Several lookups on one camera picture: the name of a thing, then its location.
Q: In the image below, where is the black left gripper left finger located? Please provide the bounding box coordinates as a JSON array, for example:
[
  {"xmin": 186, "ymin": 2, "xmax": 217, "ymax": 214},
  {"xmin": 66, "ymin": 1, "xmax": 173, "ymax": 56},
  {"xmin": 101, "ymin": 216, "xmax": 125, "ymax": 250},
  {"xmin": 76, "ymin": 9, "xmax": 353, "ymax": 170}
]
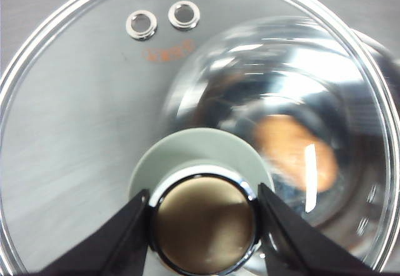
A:
[{"xmin": 27, "ymin": 189, "xmax": 151, "ymax": 276}]

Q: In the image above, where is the glass steamer lid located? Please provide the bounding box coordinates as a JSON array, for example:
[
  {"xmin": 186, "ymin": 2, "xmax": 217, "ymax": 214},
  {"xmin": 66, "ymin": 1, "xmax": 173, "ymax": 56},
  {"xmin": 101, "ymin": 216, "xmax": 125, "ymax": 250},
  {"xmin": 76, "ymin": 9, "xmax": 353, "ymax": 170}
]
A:
[{"xmin": 0, "ymin": 0, "xmax": 400, "ymax": 276}]

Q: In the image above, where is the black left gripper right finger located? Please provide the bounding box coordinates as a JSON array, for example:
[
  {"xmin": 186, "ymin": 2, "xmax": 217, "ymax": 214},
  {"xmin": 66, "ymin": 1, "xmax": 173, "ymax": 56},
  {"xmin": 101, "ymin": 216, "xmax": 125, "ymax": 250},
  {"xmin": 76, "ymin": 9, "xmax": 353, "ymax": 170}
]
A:
[{"xmin": 257, "ymin": 183, "xmax": 385, "ymax": 276}]

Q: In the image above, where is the brown potato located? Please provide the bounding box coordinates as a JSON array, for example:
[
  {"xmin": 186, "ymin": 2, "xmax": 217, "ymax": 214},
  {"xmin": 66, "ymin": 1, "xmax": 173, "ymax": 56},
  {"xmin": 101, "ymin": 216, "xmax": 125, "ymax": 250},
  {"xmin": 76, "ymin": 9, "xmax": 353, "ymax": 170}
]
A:
[{"xmin": 255, "ymin": 115, "xmax": 339, "ymax": 193}]

